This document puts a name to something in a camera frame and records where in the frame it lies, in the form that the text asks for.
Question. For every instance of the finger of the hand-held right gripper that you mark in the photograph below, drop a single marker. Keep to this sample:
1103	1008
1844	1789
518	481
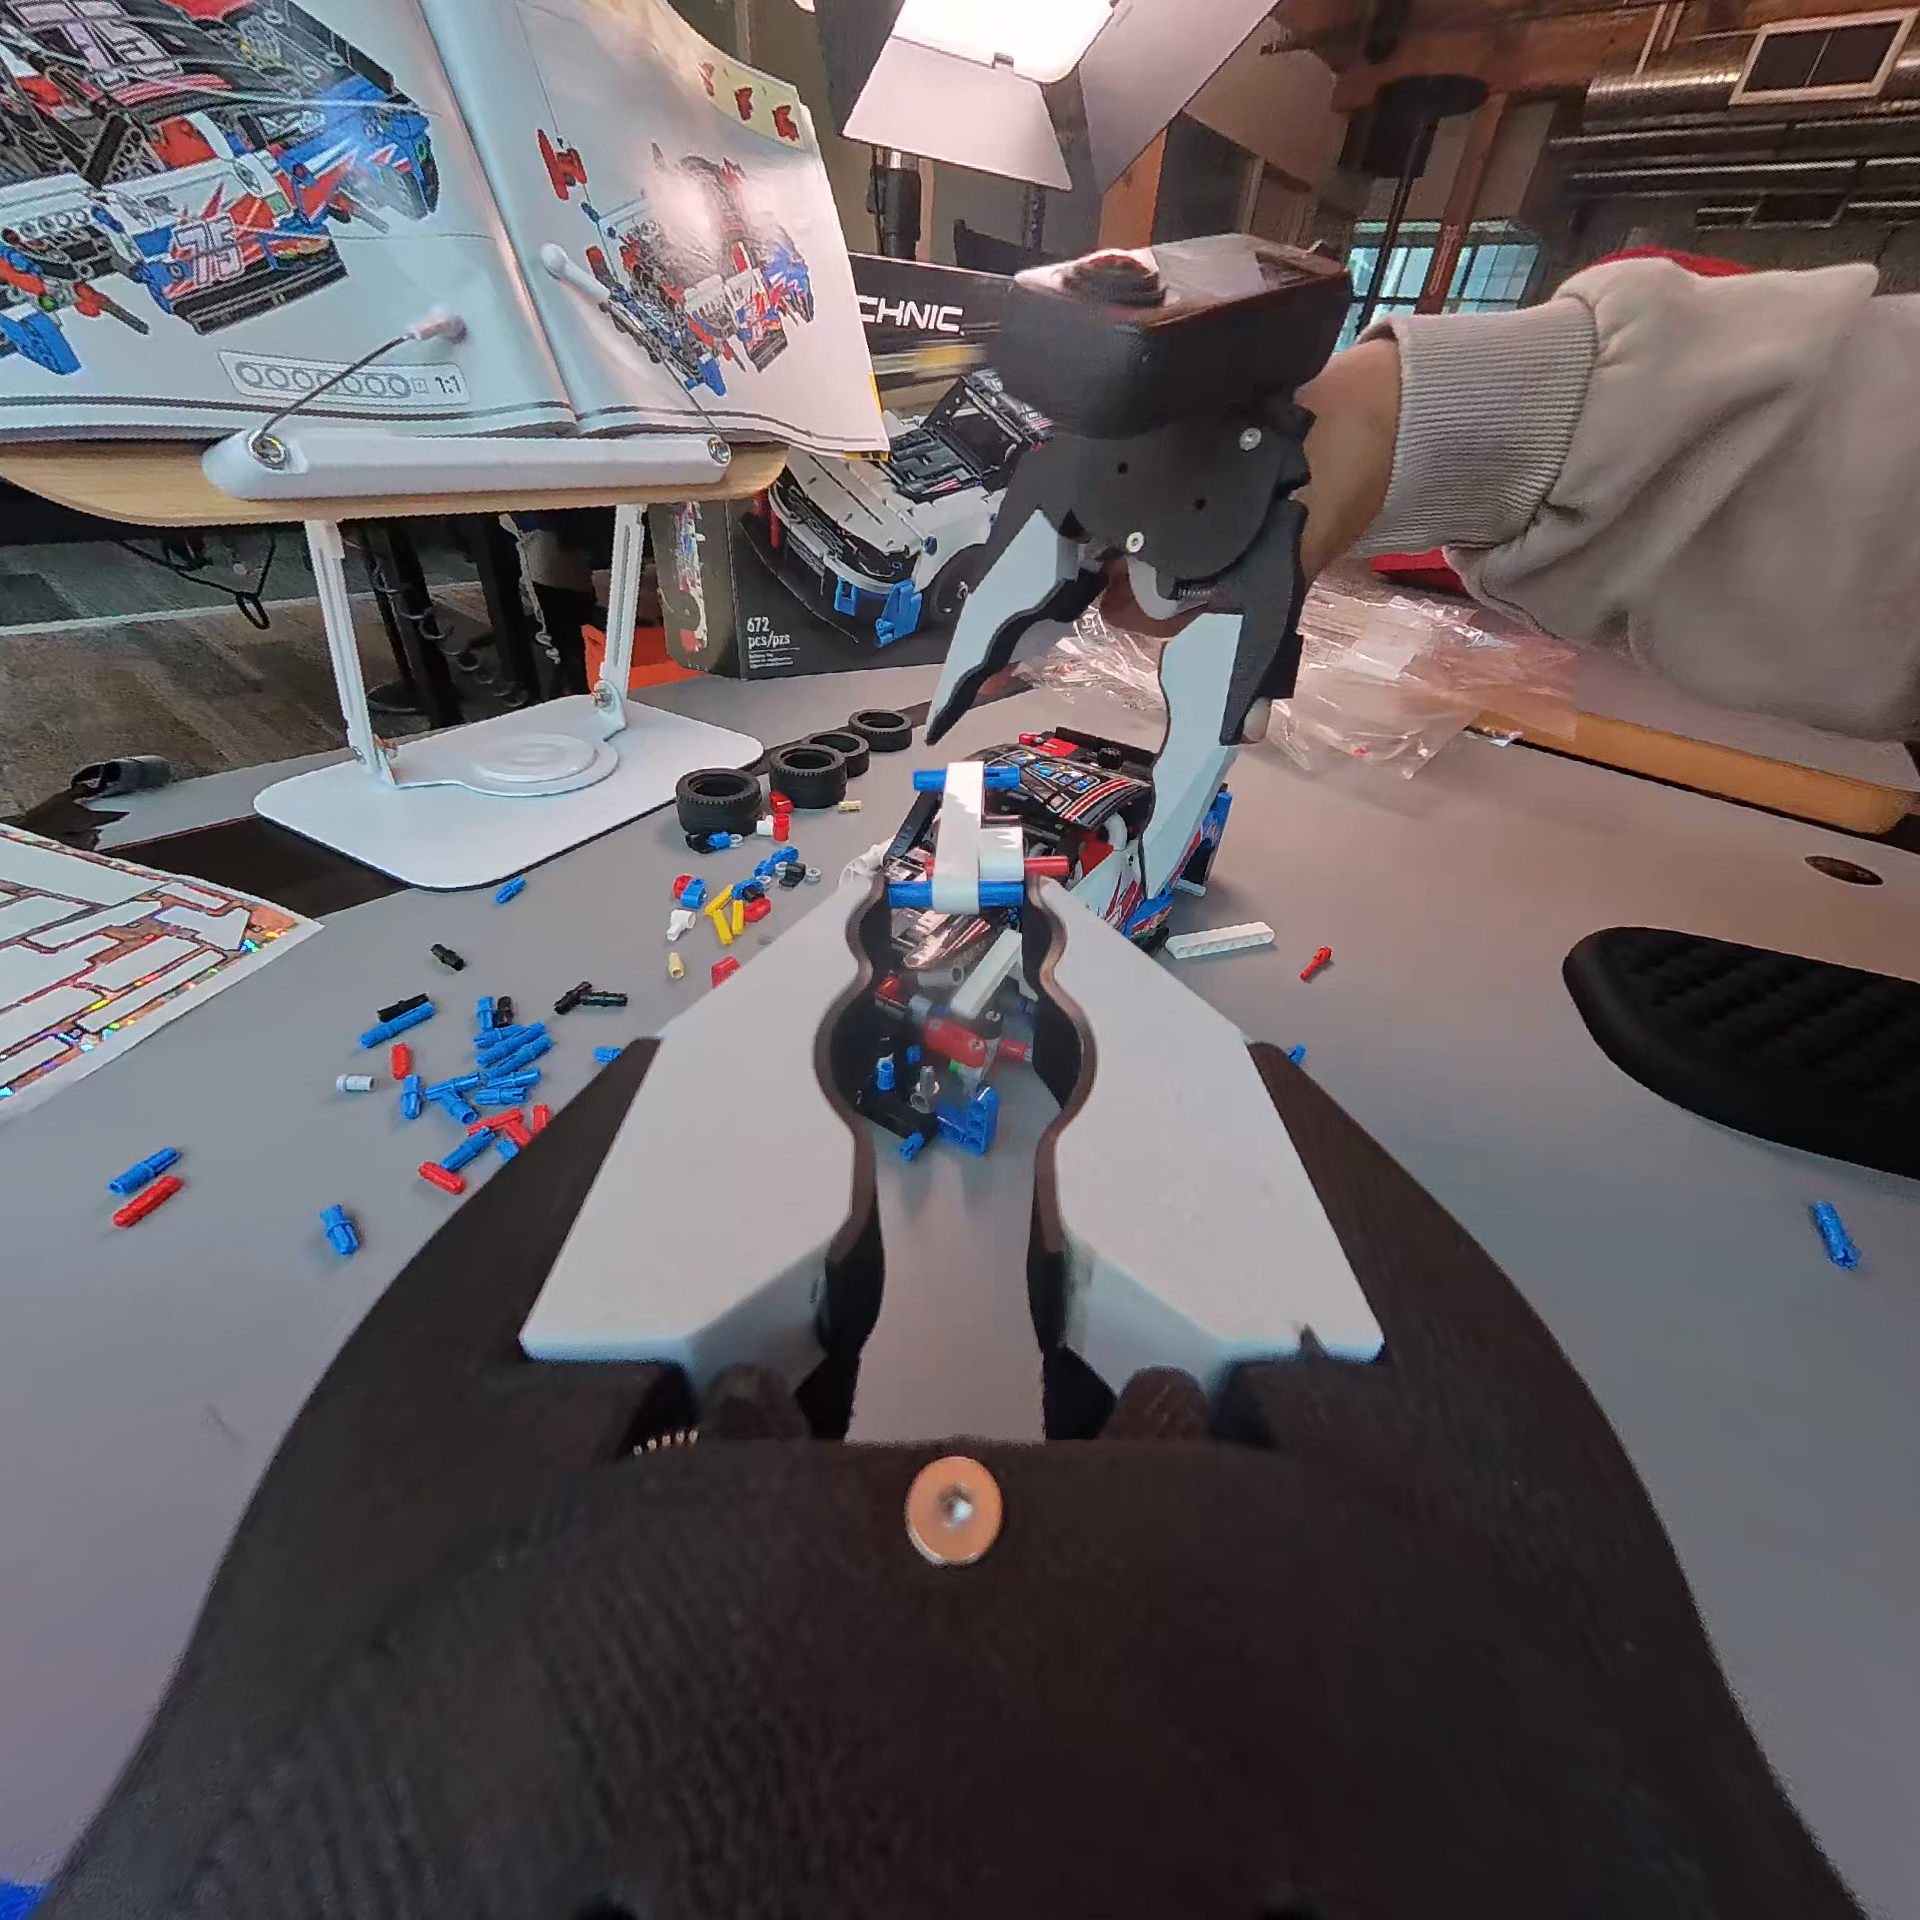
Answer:
1199	719
998	599

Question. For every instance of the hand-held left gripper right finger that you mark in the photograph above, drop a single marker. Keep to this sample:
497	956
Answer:
1199	1185

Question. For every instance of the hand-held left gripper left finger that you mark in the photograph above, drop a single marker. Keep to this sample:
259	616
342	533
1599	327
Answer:
708	1185

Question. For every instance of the toy brick race car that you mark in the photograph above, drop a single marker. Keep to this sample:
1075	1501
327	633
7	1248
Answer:
1096	809

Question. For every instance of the white brick beam assembly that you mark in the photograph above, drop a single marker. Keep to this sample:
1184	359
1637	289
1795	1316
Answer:
968	839

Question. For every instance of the person's right forearm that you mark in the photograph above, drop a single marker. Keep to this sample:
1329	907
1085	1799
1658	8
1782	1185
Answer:
1649	450

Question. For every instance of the person's right hand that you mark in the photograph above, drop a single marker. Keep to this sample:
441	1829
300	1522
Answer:
1345	450

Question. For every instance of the black toy set box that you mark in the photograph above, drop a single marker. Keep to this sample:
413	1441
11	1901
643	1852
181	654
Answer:
841	569

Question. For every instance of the black toy tire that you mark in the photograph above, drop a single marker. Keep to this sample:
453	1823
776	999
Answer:
721	806
882	730
804	777
842	756

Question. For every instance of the heap of clear plastic bags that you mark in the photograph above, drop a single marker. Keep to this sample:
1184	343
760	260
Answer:
1412	673

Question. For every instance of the long white brick beam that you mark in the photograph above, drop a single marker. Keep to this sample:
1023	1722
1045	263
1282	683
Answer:
1223	941

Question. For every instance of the black axle connector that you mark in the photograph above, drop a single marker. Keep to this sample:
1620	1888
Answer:
588	996

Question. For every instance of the pile of blue red pins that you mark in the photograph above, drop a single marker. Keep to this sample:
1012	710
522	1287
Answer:
482	1079

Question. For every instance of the cluster of mixed coloured pieces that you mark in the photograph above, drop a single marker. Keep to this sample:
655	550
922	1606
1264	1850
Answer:
735	907

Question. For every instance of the orange plastic base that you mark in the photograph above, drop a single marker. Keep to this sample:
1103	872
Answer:
655	665

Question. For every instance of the large paned window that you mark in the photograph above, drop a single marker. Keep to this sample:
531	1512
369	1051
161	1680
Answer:
1454	270

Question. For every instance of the studio light with barn doors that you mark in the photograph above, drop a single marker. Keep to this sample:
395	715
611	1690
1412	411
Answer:
992	88

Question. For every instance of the white book stand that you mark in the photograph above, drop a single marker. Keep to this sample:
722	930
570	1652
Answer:
493	794

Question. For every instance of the black mesh pad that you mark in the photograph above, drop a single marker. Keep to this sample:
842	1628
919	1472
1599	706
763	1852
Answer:
1754	1050

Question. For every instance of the sticker sheet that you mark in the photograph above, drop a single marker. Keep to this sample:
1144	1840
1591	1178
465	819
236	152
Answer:
120	961

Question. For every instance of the open instruction booklet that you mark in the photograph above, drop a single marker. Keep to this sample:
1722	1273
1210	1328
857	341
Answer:
377	180

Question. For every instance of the white vent grille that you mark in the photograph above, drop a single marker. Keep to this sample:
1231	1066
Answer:
1818	61

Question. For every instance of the metal air duct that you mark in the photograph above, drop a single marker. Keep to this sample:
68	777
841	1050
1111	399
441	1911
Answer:
1649	165

